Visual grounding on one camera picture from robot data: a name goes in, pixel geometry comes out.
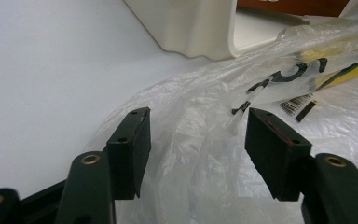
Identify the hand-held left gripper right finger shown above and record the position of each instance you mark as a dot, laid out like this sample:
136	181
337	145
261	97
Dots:
276	155

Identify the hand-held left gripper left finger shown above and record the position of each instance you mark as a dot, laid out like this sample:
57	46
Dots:
129	155

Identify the clear plastic bag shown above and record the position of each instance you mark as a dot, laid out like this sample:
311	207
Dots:
199	143

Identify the cream plastic bin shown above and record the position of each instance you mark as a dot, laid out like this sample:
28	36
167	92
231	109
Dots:
192	28

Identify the red-brown food packet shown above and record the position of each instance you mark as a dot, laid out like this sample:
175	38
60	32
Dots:
292	6

